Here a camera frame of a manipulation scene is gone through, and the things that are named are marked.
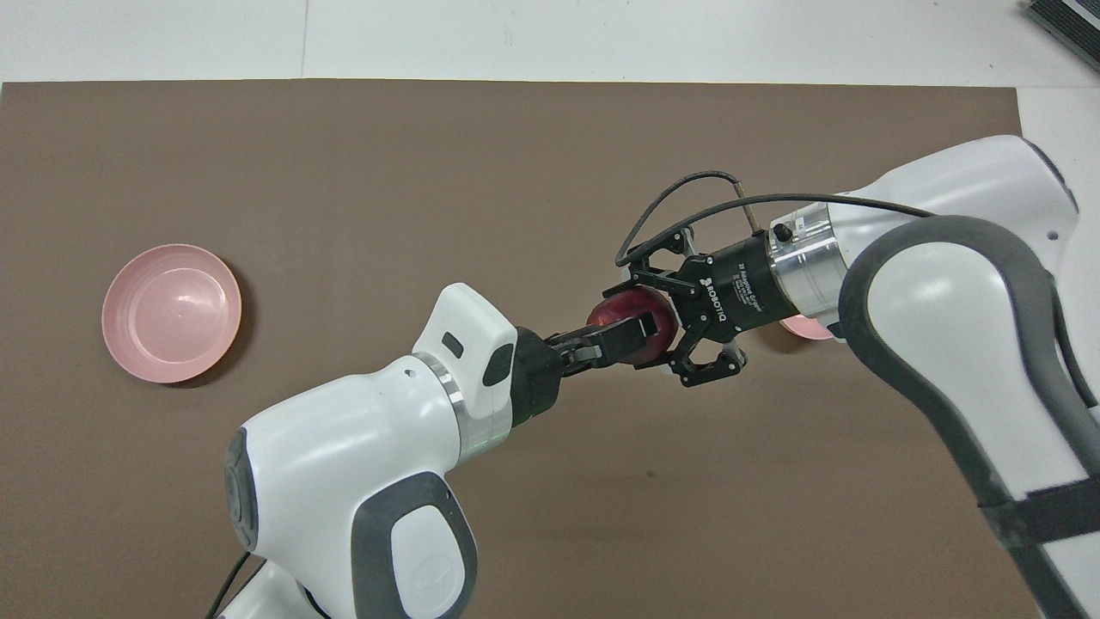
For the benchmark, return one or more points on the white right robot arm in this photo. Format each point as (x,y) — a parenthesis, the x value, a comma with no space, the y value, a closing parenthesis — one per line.
(945,284)

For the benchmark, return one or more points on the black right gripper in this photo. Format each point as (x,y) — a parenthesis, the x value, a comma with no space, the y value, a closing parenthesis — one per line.
(739,284)

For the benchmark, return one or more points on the pink bowl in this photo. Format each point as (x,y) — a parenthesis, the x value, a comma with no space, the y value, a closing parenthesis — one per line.
(808,329)

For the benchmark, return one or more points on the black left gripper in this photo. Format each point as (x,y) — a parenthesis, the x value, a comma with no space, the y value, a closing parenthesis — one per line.
(537,378)

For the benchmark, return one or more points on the pink plate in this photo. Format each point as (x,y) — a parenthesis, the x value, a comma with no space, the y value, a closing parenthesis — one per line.
(172,314)

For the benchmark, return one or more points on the dark red apple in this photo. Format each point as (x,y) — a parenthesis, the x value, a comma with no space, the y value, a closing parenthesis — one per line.
(632,305)

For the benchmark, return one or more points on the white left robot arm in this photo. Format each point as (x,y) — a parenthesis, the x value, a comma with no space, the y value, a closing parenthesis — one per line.
(344,447)

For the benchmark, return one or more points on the brown table mat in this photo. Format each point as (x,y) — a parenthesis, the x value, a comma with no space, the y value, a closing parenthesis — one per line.
(344,172)

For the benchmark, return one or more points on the black ribbed device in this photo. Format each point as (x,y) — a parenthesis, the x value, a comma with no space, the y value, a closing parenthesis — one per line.
(1070,21)

